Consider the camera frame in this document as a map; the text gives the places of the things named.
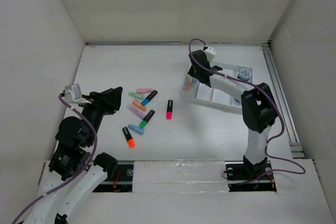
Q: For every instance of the pastel blue clear highlighter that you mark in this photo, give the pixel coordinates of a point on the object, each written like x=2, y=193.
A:
x=194, y=82

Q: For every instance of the black blue highlighter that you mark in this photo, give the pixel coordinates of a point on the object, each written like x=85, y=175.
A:
x=149, y=97

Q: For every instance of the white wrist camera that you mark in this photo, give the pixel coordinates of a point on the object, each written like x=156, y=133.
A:
x=210, y=51
x=72, y=93

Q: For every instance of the pastel green short highlighter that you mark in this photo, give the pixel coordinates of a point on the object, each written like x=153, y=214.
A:
x=138, y=96

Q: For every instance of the aluminium rail right side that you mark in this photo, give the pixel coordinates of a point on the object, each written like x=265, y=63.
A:
x=294, y=142

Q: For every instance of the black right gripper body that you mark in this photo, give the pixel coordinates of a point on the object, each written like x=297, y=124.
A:
x=192, y=72

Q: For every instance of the black green highlighter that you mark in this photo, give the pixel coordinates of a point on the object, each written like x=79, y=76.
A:
x=146, y=119

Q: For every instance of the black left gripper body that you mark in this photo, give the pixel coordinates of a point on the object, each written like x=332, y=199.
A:
x=96, y=109

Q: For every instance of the pastel yellow clear highlighter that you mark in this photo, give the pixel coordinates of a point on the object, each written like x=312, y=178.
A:
x=190, y=83

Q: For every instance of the pastel orange short highlighter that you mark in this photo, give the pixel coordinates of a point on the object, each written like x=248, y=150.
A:
x=139, y=105

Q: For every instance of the aluminium rail back edge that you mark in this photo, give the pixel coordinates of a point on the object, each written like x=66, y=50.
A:
x=165, y=43

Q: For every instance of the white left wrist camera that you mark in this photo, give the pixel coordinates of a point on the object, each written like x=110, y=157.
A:
x=72, y=93

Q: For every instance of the pastel blue short highlighter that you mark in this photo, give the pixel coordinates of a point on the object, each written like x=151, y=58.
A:
x=137, y=129

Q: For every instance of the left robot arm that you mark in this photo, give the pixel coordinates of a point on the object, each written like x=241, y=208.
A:
x=74, y=169

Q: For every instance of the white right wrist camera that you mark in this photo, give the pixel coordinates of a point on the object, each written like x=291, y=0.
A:
x=210, y=51

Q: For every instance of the pastel pink highlighter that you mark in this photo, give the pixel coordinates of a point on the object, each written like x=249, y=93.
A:
x=144, y=91

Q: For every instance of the white divided organizer tray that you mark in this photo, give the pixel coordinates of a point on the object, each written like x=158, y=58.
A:
x=204, y=95

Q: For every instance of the black pink highlighter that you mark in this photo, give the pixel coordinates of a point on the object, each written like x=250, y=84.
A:
x=169, y=110

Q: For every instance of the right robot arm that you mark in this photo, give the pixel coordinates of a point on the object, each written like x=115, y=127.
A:
x=259, y=110

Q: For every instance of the black orange highlighter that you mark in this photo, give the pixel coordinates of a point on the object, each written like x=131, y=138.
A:
x=128, y=137

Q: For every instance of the pastel purple highlighter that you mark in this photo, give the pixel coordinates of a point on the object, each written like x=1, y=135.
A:
x=135, y=111

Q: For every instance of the pastel green clear highlighter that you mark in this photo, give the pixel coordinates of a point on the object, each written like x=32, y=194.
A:
x=186, y=82

